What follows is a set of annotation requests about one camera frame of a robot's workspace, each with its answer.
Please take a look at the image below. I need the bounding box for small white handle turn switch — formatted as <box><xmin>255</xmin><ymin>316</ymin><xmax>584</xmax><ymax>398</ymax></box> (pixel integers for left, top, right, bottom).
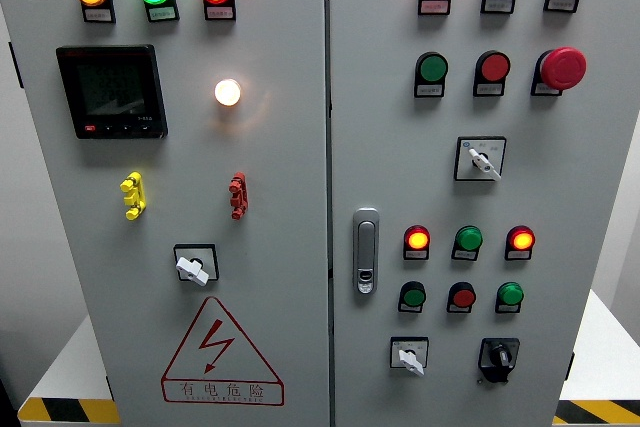
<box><xmin>389</xmin><ymin>336</ymin><xmax>430</xmax><ymax>377</ymax></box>

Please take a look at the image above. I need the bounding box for small red handle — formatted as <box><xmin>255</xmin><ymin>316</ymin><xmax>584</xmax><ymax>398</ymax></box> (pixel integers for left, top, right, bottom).
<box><xmin>228</xmin><ymin>171</ymin><xmax>248</xmax><ymax>221</ymax></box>

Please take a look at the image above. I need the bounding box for large green push button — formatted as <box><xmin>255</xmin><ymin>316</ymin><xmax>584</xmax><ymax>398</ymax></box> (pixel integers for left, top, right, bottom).
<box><xmin>416</xmin><ymin>51</ymin><xmax>450</xmax><ymax>83</ymax></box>

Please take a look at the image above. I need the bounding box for red warning triangle sign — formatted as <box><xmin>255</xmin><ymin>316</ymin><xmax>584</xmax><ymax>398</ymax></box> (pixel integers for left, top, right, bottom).
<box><xmin>160</xmin><ymin>295</ymin><xmax>286</xmax><ymax>407</ymax></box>

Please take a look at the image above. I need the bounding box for pale grey cabinet door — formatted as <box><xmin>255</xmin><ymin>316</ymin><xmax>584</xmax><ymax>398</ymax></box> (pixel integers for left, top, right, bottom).
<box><xmin>0</xmin><ymin>0</ymin><xmax>331</xmax><ymax>427</ymax></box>

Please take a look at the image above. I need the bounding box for small yellow handle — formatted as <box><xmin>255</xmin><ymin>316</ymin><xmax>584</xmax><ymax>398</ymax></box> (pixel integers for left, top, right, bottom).
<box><xmin>119</xmin><ymin>171</ymin><xmax>147</xmax><ymax>221</ymax></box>

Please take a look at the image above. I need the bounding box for white indicator lamp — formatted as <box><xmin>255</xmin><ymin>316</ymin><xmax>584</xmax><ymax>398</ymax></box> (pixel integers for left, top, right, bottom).
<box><xmin>214</xmin><ymin>78</ymin><xmax>243</xmax><ymax>108</ymax></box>

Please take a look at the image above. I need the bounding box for black digital display meter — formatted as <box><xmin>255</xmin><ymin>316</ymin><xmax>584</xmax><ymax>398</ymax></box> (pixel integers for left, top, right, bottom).
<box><xmin>55</xmin><ymin>44</ymin><xmax>169</xmax><ymax>140</ymax></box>

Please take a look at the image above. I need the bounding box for small green indicator lamp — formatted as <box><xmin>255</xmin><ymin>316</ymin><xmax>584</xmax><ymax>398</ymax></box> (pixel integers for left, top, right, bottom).
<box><xmin>496</xmin><ymin>281</ymin><xmax>525</xmax><ymax>307</ymax></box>
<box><xmin>454</xmin><ymin>225</ymin><xmax>484</xmax><ymax>252</ymax></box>

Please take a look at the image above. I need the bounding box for black yellow striped tape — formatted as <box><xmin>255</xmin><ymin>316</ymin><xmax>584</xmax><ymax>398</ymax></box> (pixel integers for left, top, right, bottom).
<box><xmin>552</xmin><ymin>399</ymin><xmax>640</xmax><ymax>426</ymax></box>
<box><xmin>17</xmin><ymin>397</ymin><xmax>121</xmax><ymax>424</ymax></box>

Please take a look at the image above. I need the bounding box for large red push button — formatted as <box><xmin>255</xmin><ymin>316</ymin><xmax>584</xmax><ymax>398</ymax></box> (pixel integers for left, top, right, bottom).
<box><xmin>475</xmin><ymin>50</ymin><xmax>512</xmax><ymax>83</ymax></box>

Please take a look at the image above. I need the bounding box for small red push button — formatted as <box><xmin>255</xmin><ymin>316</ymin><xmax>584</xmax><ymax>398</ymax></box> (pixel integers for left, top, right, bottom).
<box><xmin>448</xmin><ymin>281</ymin><xmax>477</xmax><ymax>309</ymax></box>

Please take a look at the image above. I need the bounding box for black knob turn switch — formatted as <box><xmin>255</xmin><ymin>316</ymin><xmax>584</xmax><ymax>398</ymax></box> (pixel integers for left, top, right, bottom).
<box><xmin>477</xmin><ymin>337</ymin><xmax>521</xmax><ymax>386</ymax></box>

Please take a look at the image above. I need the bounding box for small red indicator lamp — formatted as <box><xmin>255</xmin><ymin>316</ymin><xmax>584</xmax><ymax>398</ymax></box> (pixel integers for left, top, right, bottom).
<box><xmin>505</xmin><ymin>225</ymin><xmax>537</xmax><ymax>252</ymax></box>
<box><xmin>403</xmin><ymin>225</ymin><xmax>431</xmax><ymax>252</ymax></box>

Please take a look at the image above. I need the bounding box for pale grey door with lock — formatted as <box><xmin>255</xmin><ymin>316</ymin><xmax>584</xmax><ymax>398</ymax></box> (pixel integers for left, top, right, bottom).
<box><xmin>327</xmin><ymin>0</ymin><xmax>640</xmax><ymax>427</ymax></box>

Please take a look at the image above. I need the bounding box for small green push button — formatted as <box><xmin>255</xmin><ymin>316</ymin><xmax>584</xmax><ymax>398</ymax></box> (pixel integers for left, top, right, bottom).
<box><xmin>399</xmin><ymin>280</ymin><xmax>427</xmax><ymax>308</ymax></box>

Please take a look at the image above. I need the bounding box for slim white handle turn switch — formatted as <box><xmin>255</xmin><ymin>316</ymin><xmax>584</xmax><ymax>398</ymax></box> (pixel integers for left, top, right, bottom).
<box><xmin>453</xmin><ymin>135</ymin><xmax>508</xmax><ymax>183</ymax></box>

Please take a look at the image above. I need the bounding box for silver door lock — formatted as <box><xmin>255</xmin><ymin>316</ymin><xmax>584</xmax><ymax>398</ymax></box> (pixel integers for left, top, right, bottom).
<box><xmin>352</xmin><ymin>207</ymin><xmax>381</xmax><ymax>297</ymax></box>

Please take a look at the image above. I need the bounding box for large red stop button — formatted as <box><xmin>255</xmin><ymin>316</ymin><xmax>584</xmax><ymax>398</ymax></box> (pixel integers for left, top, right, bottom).
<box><xmin>539</xmin><ymin>46</ymin><xmax>588</xmax><ymax>92</ymax></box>

